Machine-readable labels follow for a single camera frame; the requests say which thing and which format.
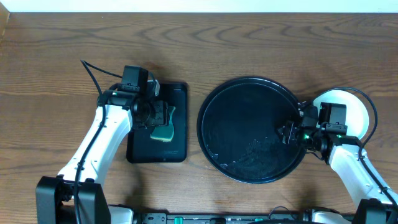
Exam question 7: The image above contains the green yellow sponge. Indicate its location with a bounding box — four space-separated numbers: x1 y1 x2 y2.
150 106 175 142

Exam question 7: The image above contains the black round tray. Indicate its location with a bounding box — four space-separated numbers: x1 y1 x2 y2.
197 77 305 184

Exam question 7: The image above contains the white plate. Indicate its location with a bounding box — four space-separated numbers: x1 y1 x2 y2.
313 90 369 139

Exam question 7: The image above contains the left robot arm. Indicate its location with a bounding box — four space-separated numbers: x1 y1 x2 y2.
35 90 170 223

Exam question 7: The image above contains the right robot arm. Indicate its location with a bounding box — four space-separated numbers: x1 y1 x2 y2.
276 121 397 223

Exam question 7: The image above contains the black rectangular tray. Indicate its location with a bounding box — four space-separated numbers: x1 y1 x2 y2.
126 83 188 164

